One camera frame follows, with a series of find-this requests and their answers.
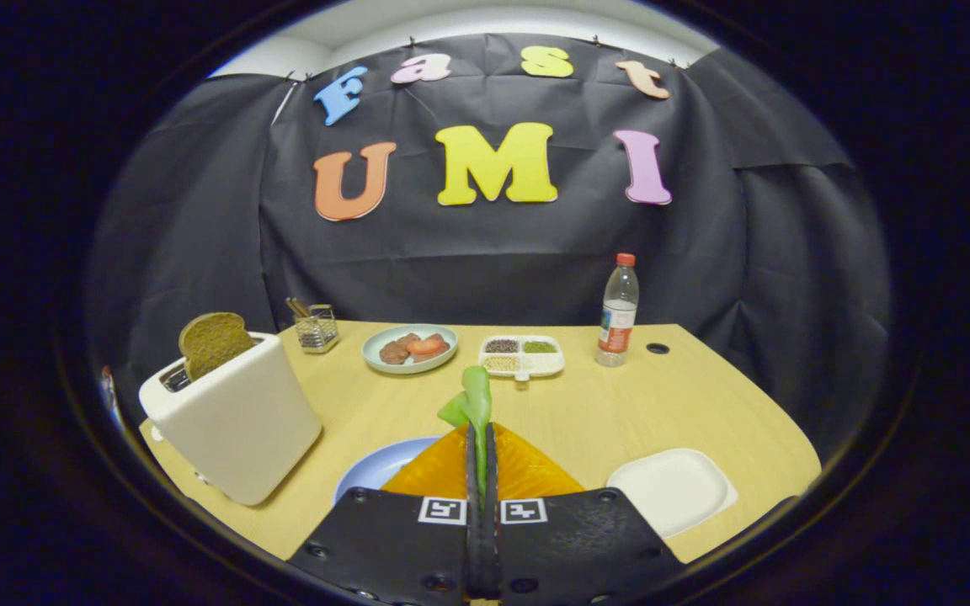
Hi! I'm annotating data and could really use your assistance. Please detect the clear bottle with red cap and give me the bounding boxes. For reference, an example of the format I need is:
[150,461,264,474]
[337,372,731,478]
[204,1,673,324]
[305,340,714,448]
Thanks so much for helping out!
[595,252,640,368]

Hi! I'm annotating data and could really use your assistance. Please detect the dark brown bread slice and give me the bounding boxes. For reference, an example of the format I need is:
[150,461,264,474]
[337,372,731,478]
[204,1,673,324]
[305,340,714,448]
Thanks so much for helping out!
[179,312,257,381]

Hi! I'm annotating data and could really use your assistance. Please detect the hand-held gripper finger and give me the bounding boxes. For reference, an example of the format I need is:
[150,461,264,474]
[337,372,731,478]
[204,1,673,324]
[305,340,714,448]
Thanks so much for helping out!
[482,423,688,606]
[287,423,483,606]

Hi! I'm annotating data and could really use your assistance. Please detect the white divided seed dish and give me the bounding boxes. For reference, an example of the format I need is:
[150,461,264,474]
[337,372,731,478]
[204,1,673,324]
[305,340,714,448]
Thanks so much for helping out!
[478,334,566,381]

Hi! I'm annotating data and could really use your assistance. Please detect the wire mesh utensil holder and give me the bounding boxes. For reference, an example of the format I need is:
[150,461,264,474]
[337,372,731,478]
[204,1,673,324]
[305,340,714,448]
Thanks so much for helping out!
[294,304,340,354]

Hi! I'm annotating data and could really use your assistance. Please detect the white toaster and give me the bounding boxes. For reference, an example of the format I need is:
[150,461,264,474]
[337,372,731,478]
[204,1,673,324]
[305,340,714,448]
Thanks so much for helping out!
[138,331,323,506]

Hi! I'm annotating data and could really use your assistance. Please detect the brown meat slices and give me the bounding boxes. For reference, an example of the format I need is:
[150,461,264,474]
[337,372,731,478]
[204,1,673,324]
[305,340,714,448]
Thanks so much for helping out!
[379,332,450,365]

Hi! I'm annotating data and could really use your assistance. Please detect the pale green round plate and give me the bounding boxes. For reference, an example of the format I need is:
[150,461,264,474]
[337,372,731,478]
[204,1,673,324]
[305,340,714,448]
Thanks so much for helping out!
[362,324,459,375]

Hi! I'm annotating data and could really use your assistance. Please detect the blue round plate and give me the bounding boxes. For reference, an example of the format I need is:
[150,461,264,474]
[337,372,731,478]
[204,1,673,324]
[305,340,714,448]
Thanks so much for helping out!
[333,436,444,506]

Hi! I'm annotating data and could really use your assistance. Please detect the white square plate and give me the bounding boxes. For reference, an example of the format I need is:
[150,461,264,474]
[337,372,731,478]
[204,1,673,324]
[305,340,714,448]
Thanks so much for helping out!
[606,448,738,540]

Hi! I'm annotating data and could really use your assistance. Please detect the green lettuce leaf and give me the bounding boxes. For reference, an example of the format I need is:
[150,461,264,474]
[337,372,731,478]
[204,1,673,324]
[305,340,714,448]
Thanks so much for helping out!
[438,365,494,506]

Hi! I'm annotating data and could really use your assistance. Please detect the black backdrop cloth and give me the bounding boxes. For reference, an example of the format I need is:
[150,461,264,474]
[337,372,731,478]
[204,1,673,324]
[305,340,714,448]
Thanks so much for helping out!
[85,32,894,460]

